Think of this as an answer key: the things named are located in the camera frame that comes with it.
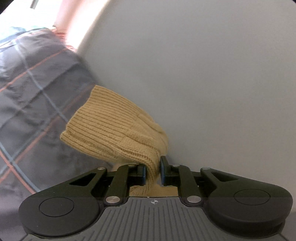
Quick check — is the grey plaid bed sheet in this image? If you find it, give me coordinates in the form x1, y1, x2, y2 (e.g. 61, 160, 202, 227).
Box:
1, 29, 106, 225

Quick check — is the yellow cable knit cardigan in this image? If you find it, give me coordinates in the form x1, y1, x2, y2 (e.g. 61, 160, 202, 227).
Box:
60, 85, 178, 197

